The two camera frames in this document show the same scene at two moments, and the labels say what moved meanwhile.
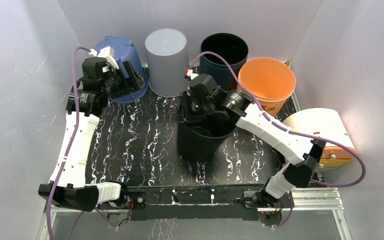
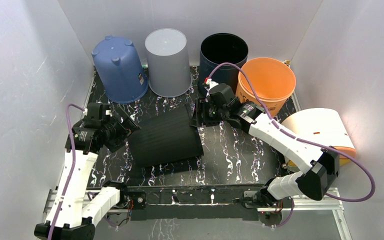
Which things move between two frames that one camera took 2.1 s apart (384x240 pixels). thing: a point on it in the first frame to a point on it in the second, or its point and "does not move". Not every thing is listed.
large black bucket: (199, 141) to (165, 136)
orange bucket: (270, 81) does not move
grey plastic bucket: (167, 60) does not move
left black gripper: (134, 82) to (127, 127)
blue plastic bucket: (124, 50) does not move
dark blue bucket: (233, 47) does not move
